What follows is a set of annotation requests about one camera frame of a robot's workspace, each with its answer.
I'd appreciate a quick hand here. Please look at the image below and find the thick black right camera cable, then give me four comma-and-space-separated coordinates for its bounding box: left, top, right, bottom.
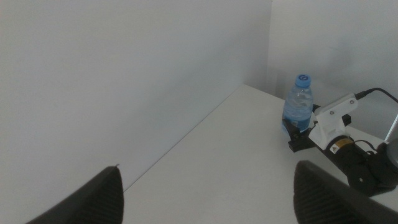
354, 87, 398, 103

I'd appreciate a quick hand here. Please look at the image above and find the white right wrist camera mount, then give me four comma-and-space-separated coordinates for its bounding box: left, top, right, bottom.
307, 93, 359, 151

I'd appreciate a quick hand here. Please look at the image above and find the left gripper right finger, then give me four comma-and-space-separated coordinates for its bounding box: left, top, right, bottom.
293, 160, 398, 224

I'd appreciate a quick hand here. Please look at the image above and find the clear water bottle blue label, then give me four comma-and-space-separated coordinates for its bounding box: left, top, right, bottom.
281, 73, 314, 138

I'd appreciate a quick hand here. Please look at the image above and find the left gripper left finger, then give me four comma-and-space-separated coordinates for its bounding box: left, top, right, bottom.
26, 166, 124, 224

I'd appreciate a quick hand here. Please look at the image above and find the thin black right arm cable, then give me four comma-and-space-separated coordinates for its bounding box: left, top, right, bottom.
353, 139, 377, 156

